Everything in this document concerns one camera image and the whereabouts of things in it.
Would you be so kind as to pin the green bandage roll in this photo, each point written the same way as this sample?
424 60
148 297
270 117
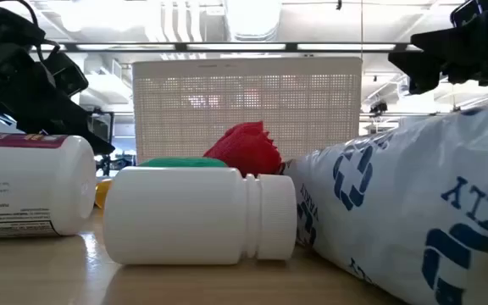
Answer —
182 162

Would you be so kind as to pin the plain white pill bottle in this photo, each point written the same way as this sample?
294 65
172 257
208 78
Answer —
176 216

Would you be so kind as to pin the red bandage roll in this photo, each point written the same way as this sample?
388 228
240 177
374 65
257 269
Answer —
244 148

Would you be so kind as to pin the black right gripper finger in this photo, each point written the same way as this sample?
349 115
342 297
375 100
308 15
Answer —
426 68
443 40

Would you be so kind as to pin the white bottle with maroon label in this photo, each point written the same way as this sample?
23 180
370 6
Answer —
23 182

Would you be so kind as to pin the white perforated plastic basket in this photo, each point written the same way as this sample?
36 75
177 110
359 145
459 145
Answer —
227 93

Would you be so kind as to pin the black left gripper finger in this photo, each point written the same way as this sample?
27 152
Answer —
53 125
72 84

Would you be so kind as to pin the white package with blue print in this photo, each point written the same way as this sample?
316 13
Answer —
396 203

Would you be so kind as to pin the black overhead frame bar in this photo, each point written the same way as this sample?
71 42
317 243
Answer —
180 47

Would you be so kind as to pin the black ceiling spotlight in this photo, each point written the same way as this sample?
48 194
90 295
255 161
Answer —
378 107

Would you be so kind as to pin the black rack frame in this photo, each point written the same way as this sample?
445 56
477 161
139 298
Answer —
110 127

